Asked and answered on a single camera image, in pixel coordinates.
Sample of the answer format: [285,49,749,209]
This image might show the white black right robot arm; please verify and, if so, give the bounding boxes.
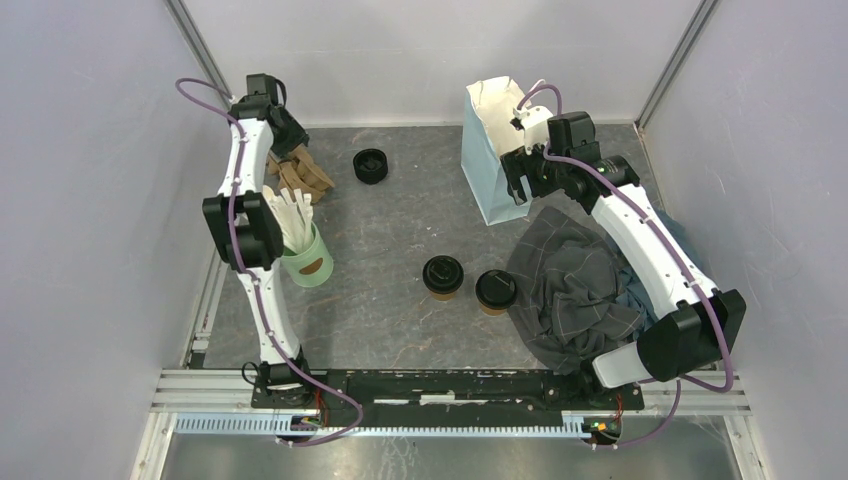
[501,107,746,408]

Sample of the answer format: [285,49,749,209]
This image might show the brown paper coffee cup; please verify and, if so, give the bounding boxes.
[479,303,509,317]

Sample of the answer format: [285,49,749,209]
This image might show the brown pulp cup carriers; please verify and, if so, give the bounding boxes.
[266,144,336,205]

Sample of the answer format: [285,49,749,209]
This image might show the dark grey checked cloth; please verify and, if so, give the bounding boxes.
[506,207,645,375]

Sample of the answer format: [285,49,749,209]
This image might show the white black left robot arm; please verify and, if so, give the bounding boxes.
[202,74,314,408]

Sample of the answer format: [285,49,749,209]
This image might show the white stir sticks bundle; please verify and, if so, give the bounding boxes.
[262,186,316,254]

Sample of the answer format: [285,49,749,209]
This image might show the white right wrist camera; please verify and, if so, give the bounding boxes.
[511,106,553,154]

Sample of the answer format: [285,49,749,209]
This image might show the black plastic cup lid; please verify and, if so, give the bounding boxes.
[475,269,518,307]

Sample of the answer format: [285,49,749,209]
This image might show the light blue paper bag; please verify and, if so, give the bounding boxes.
[461,76,532,226]

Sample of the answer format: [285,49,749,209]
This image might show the white slotted cable duct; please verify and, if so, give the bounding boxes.
[173,413,590,440]

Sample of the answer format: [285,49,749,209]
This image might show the stack of black lids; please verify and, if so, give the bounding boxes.
[352,148,389,185]

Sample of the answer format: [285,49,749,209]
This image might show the teal blue cloth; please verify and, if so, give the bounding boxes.
[604,209,703,327]

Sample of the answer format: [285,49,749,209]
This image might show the green cup holder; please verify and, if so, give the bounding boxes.
[281,224,334,288]

